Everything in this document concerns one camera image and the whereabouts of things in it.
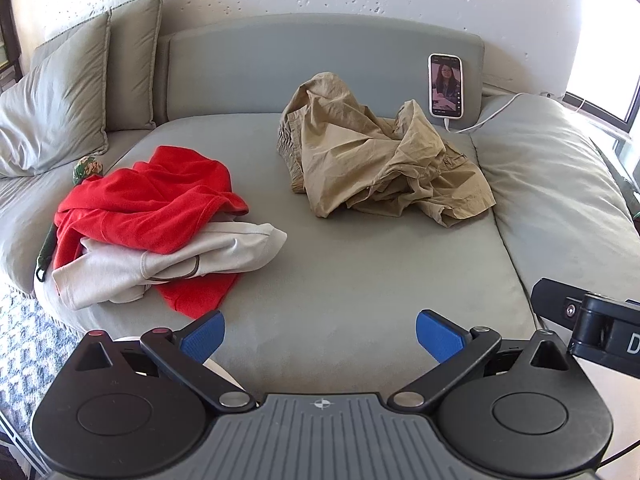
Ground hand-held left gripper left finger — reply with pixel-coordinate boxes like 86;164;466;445
75;310;255;413

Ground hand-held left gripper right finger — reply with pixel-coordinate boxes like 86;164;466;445
387;310;573;413

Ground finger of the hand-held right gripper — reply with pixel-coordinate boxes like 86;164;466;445
531;277;586;333

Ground khaki pants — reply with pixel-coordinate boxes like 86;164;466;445
276;72;497;228

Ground cream garment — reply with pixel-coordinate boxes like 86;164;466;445
51;217;288;311

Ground big grey seat cushion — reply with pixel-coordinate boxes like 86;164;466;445
470;92;640;331

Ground grey sofa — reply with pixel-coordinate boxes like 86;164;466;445
0;12;640;391

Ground red garment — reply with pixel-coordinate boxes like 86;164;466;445
52;146;250;320

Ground grey patterned rug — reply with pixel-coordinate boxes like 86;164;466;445
0;280;86;461

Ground window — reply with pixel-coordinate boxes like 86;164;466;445
564;0;640;137

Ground green floral stick toy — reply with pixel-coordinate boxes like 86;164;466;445
34;157;104;282

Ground white smartphone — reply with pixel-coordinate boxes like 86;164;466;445
428;53;463;120

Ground large grey pillow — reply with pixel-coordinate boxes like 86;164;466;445
0;10;112;178

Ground grey back cushion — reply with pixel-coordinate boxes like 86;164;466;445
107;0;168;133

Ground dark shelf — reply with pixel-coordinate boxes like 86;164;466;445
0;0;23;91

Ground white charging cable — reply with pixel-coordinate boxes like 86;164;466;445
443;91;588;135

